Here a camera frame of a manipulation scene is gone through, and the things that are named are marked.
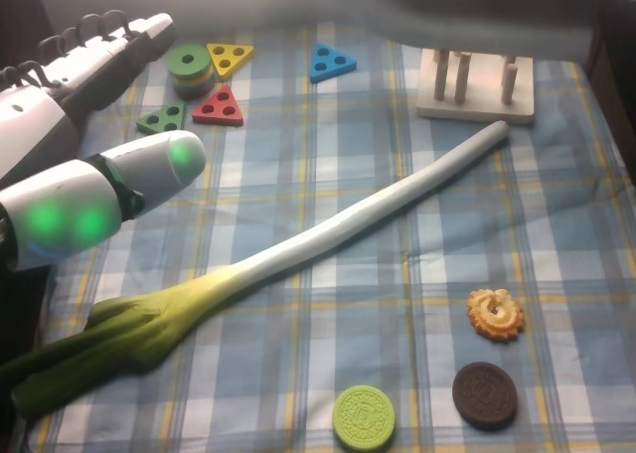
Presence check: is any yellow triangle block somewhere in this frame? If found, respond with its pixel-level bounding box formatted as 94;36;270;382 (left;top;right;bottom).
207;43;255;81

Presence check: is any green triangle block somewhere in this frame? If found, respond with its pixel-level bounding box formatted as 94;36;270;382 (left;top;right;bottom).
135;99;188;136

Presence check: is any yellow ring block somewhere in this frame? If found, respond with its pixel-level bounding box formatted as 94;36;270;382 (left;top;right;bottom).
171;72;216;89

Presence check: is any red triangle block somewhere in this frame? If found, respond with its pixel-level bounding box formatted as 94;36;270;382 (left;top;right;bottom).
192;84;245;127

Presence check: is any blue ring block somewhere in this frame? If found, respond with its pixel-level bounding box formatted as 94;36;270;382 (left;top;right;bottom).
173;81;218;101

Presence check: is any green ring block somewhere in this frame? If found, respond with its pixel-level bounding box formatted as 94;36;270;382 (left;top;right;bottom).
165;44;213;80

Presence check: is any butter cookie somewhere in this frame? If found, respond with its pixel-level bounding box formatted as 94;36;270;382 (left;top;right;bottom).
466;287;527;344

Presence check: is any blue triangle block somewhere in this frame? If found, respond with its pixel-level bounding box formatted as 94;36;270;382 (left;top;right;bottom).
310;43;358;84

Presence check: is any blue plaid tablecloth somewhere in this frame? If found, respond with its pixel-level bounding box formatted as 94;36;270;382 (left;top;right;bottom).
29;23;636;453

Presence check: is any green sandwich cookie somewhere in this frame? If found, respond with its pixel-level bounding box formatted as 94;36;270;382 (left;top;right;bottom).
332;383;398;453

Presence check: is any wooden peg base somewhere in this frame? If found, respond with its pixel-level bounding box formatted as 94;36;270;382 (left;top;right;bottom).
415;47;537;126

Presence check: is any long toy leek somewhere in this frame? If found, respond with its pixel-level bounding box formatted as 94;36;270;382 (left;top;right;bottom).
0;119;511;422

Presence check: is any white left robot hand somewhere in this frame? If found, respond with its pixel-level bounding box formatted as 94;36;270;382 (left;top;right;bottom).
0;9;208;271

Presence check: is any brown sandwich cookie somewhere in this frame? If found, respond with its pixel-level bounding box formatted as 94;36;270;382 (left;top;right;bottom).
451;362;519;432

